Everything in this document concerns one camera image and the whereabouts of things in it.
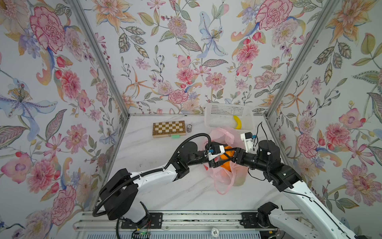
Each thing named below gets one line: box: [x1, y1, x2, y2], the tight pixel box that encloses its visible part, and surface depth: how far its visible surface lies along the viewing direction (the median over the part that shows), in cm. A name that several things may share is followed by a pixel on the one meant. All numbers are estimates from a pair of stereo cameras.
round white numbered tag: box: [211, 228, 220, 238], surface depth 67 cm
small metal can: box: [186, 123, 192, 133], surface depth 112 cm
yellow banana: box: [233, 115, 243, 130], surface depth 116 cm
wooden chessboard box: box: [152, 120, 187, 138], surface depth 112 cm
